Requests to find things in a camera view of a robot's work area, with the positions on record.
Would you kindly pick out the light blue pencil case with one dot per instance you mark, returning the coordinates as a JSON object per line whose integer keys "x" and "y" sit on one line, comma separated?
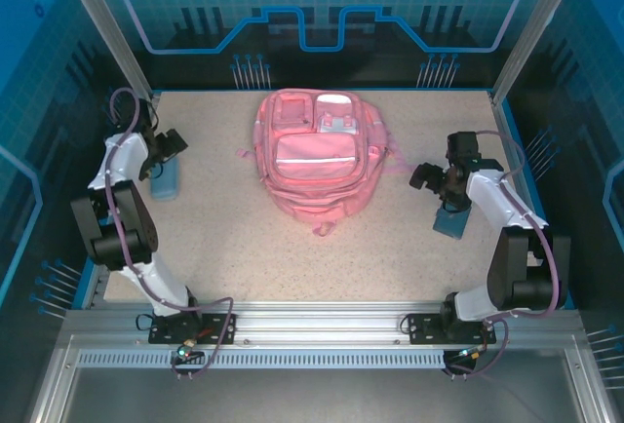
{"x": 166, "y": 184}

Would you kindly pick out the pink student backpack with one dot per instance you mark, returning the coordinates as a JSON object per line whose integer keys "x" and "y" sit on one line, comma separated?
{"x": 312, "y": 160}

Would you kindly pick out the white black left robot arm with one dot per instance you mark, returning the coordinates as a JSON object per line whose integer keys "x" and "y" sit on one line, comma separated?
{"x": 151, "y": 277}

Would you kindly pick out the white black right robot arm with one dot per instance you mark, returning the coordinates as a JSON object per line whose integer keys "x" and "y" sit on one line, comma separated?
{"x": 492, "y": 199}

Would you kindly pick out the blue printed side panel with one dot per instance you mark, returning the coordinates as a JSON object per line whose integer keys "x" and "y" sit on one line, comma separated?
{"x": 585, "y": 101}
{"x": 49, "y": 101}

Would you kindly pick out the small connector with green light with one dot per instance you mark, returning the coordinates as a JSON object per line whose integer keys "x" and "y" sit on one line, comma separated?
{"x": 470, "y": 354}
{"x": 187, "y": 349}

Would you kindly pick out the blue printed back panel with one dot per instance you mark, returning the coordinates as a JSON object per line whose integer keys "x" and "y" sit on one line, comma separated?
{"x": 317, "y": 4}

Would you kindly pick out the aluminium side rail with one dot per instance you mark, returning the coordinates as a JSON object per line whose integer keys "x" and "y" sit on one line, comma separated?
{"x": 503, "y": 116}
{"x": 97, "y": 291}

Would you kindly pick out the aluminium frame post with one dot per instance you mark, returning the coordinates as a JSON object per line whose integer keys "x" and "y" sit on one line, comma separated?
{"x": 530, "y": 28}
{"x": 111, "y": 28}

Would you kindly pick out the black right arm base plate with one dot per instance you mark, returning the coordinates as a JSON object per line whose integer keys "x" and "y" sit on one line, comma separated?
{"x": 421, "y": 330}

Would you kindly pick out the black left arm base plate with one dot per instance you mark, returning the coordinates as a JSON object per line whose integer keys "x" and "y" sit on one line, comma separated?
{"x": 219, "y": 333}

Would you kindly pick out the aluminium front rail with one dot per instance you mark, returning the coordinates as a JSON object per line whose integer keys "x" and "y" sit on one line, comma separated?
{"x": 317, "y": 320}

